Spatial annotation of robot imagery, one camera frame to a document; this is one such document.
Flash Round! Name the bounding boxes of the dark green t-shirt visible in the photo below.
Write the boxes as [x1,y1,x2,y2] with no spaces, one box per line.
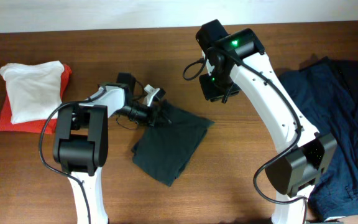
[132,100,214,187]

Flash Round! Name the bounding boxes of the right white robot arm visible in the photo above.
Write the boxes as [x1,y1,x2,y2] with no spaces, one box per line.
[195,19,337,223]

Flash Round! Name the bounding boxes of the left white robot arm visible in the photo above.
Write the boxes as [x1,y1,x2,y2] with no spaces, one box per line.
[53,73,165,223]

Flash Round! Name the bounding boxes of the navy blue t-shirt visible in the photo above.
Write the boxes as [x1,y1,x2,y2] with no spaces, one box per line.
[279,58,358,175]

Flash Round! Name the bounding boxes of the white folded t-shirt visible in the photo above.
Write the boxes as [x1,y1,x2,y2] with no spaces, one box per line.
[0,61,65,124]

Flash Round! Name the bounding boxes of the red folded t-shirt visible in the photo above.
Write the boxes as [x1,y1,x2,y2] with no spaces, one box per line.
[0,64,72,134]

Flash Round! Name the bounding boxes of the blue denim jeans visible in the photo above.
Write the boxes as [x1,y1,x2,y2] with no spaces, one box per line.
[308,71,358,222]

